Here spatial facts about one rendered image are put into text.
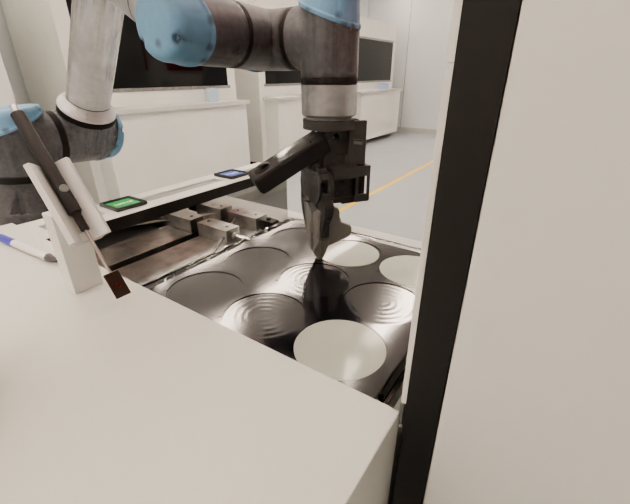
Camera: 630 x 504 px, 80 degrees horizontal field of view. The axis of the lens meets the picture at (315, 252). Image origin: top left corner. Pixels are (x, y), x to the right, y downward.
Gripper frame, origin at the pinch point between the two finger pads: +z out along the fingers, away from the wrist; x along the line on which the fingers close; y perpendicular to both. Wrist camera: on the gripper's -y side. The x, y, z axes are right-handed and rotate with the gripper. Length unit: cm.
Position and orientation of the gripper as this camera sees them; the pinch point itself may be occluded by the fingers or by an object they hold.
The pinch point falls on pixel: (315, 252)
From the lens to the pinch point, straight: 59.8
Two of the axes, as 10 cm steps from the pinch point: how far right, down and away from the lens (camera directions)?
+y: 9.2, -1.7, 3.5
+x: -3.9, -3.9, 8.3
